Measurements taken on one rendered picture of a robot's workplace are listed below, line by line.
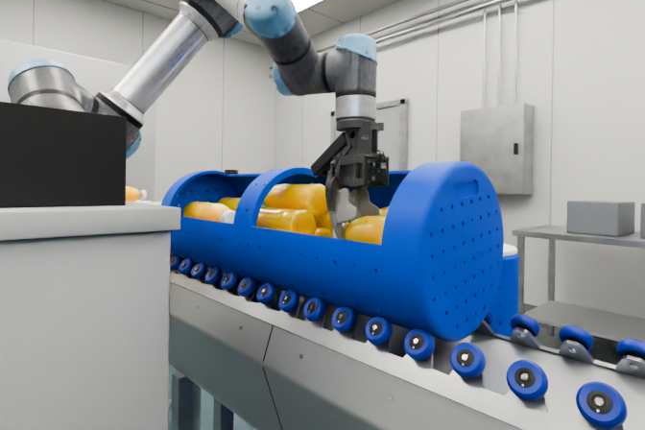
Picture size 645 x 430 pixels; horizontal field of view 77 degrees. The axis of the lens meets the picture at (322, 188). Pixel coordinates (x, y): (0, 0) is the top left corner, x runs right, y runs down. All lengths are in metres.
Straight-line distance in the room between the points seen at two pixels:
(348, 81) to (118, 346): 0.59
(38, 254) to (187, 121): 5.37
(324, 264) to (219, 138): 5.58
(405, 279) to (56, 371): 0.54
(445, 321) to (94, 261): 0.55
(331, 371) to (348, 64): 0.53
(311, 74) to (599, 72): 3.52
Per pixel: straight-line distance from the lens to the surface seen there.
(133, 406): 0.84
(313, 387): 0.78
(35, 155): 0.81
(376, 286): 0.64
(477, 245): 0.72
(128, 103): 1.03
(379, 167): 0.72
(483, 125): 4.15
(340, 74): 0.75
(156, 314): 0.80
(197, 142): 6.06
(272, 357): 0.87
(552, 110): 4.16
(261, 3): 0.69
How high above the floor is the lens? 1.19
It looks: level
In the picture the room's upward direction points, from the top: 1 degrees clockwise
